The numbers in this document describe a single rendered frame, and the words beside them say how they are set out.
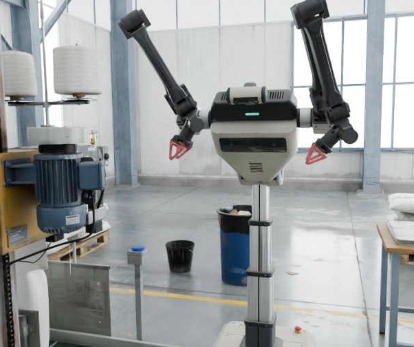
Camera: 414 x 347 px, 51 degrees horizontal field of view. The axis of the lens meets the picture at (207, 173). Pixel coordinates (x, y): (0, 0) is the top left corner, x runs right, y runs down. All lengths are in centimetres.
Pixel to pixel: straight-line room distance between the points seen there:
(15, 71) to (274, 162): 111
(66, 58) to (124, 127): 892
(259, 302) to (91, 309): 84
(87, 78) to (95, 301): 121
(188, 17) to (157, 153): 319
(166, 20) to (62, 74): 905
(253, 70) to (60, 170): 853
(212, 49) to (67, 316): 824
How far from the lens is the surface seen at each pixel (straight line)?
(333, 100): 162
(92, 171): 141
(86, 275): 229
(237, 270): 391
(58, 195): 140
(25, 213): 156
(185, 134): 179
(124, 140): 1043
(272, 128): 188
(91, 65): 154
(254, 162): 200
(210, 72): 997
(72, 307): 240
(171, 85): 175
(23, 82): 169
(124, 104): 1043
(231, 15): 1008
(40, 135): 139
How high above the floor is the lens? 142
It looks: 6 degrees down
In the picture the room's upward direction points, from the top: 1 degrees counter-clockwise
